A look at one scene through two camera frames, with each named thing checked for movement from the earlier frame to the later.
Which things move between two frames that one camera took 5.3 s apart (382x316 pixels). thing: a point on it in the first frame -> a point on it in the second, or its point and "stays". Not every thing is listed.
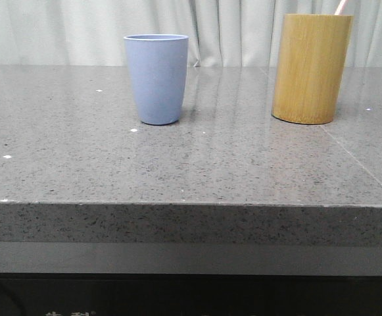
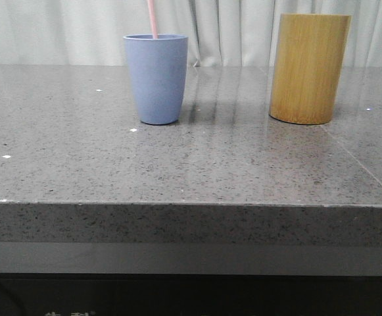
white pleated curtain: x=221 y=33 stays
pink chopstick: x=340 y=7 -> x=153 y=19
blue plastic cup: x=158 y=65 stays
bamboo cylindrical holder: x=311 y=64 stays
